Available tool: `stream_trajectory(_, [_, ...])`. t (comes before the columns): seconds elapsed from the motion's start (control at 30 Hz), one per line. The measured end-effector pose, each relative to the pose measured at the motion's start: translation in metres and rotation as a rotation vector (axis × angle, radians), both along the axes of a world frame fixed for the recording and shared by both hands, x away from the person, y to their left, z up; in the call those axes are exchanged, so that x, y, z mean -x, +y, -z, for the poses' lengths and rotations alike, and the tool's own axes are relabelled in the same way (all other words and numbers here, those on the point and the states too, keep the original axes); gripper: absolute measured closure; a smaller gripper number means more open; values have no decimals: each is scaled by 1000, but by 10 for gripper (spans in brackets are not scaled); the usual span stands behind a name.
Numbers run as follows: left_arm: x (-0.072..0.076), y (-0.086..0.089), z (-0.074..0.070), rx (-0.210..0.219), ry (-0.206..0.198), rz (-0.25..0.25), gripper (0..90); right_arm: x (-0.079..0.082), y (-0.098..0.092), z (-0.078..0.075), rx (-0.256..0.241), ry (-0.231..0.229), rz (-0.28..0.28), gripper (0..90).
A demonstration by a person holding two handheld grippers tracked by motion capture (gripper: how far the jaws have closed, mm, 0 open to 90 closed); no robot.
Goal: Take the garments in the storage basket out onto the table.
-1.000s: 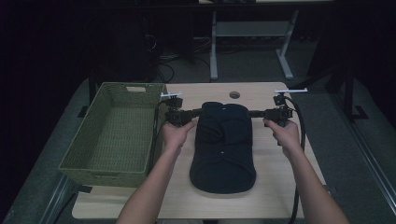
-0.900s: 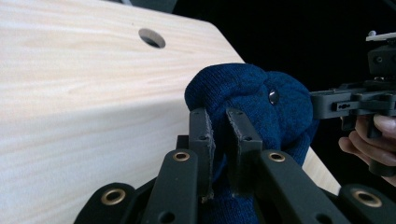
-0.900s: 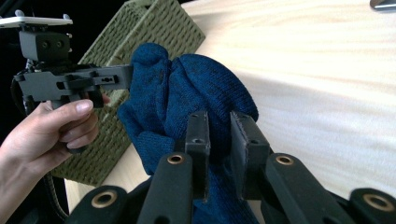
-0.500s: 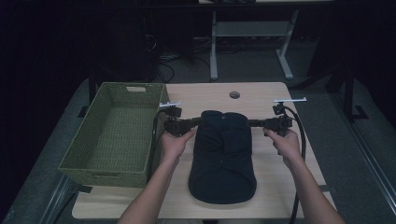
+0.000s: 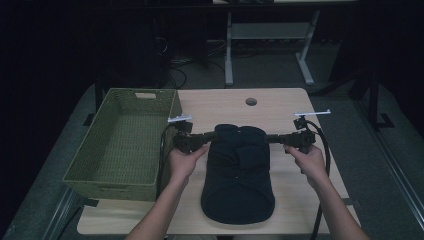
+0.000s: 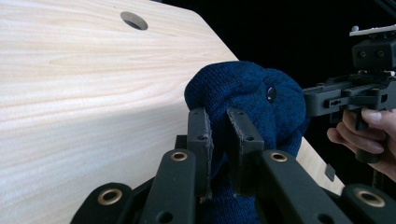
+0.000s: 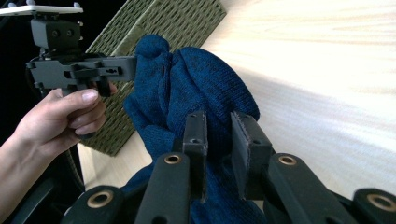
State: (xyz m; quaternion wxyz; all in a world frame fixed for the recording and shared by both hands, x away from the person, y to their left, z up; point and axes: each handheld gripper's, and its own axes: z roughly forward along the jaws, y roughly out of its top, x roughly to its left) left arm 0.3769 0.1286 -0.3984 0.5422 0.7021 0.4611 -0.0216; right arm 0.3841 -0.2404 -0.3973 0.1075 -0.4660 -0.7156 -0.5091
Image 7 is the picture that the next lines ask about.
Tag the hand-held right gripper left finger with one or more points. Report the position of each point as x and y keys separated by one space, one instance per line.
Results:
x=196 y=133

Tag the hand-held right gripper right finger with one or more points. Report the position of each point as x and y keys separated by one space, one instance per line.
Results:
x=249 y=149

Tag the blue sweater with fishbone print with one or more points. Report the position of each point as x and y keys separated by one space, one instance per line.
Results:
x=205 y=77

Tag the green woven basket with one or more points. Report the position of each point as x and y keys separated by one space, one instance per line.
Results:
x=186 y=18

